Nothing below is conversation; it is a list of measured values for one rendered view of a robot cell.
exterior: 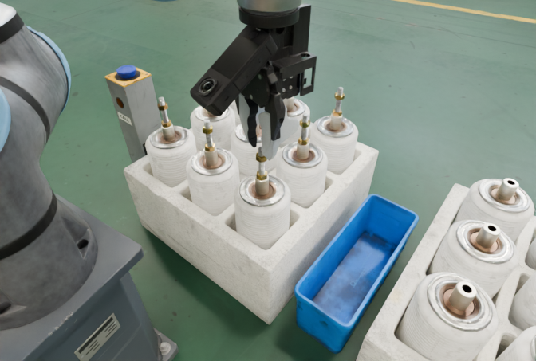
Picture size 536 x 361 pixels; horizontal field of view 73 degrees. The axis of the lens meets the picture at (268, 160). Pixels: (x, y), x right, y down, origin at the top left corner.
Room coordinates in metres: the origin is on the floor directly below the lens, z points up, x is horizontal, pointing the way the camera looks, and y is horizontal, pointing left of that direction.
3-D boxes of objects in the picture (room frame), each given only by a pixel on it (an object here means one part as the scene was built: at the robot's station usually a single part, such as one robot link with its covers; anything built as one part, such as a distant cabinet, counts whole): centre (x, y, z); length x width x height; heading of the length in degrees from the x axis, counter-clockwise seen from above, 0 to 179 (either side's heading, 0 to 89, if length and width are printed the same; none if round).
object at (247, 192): (0.43, 0.01, 0.25); 0.08 x 0.08 x 0.01
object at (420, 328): (0.24, -0.24, 0.16); 0.10 x 0.10 x 0.18
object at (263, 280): (0.60, 0.03, 0.09); 0.39 x 0.39 x 0.18; 51
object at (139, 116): (0.72, 0.30, 0.16); 0.07 x 0.07 x 0.31; 51
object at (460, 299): (0.24, -0.24, 0.26); 0.02 x 0.02 x 0.03
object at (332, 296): (0.41, -0.17, 0.06); 0.30 x 0.11 x 0.12; 142
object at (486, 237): (0.33, -0.31, 0.26); 0.02 x 0.02 x 0.03
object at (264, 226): (0.43, 0.01, 0.16); 0.10 x 0.10 x 0.18
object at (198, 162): (0.51, 0.10, 0.25); 0.08 x 0.08 x 0.01
